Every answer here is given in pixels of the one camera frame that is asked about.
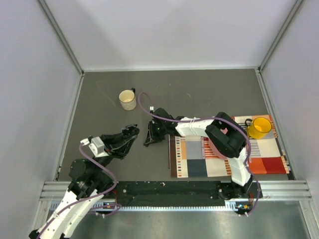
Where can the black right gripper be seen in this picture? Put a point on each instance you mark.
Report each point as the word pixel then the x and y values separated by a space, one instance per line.
pixel 152 137

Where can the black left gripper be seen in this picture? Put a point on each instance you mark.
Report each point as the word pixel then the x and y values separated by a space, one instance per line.
pixel 117 145

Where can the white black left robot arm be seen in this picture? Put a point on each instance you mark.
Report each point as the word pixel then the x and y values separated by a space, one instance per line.
pixel 90 181

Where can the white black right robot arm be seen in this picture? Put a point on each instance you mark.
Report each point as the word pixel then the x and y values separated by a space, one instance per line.
pixel 228 137

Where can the colourful patchwork placemat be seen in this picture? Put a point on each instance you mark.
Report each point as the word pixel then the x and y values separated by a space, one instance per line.
pixel 192 156

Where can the cream dimpled ceramic mug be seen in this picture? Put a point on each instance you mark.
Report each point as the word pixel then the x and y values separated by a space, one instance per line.
pixel 127 99

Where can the pink dotted plate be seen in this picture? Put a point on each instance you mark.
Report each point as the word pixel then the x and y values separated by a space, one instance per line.
pixel 218 140

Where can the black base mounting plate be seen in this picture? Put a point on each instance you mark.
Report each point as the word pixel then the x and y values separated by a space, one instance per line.
pixel 181 193

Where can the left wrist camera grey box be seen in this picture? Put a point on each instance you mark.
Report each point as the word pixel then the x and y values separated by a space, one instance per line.
pixel 97 147

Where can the yellow mug black handle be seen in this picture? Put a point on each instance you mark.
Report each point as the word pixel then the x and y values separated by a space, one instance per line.
pixel 258 128

